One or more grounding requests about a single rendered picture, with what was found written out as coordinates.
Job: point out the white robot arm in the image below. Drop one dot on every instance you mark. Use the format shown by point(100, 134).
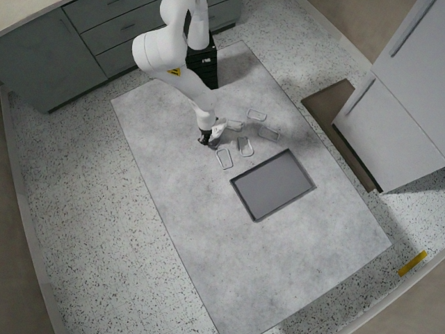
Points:
point(161, 54)

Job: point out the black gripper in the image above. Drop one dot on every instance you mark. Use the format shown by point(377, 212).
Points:
point(205, 137)

